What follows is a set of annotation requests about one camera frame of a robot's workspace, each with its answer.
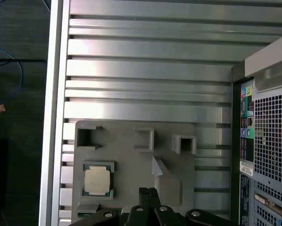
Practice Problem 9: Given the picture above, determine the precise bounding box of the silver-topped CPU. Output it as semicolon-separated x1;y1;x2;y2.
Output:
83;161;115;198

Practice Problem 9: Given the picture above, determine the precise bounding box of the blue floor cable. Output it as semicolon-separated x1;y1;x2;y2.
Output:
0;46;24;101

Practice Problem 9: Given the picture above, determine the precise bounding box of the gray parts rack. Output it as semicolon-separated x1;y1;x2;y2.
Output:
70;120;198;226

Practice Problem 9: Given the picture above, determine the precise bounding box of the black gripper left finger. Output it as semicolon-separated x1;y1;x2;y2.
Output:
67;187;151;226

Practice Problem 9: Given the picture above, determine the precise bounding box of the white paper tag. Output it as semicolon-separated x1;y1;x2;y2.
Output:
151;156;167;177

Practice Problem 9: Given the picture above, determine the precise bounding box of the open PC case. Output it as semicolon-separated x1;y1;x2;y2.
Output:
232;30;282;226

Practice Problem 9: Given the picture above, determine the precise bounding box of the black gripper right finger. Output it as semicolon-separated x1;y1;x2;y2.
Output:
148;187;230;226

